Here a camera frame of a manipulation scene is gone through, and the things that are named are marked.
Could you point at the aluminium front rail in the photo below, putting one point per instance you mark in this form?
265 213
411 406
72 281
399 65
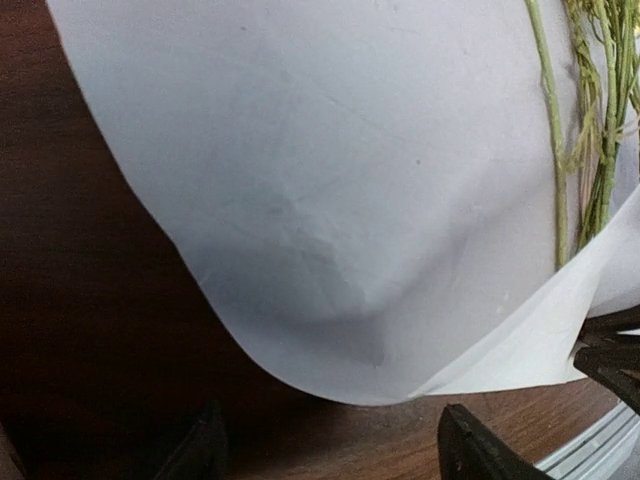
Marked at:
599 451

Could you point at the pink flower stem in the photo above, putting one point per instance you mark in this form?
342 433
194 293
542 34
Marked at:
562 253

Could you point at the translucent white wrapping paper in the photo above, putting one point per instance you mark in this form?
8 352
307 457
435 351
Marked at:
363 190

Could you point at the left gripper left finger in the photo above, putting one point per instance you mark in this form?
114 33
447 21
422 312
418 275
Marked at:
196 449

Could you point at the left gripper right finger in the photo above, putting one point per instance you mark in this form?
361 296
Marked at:
469 450

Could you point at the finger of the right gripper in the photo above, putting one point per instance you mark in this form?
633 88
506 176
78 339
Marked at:
596 329
615 368

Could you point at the small yellow flower sprig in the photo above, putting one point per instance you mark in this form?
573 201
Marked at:
605 38

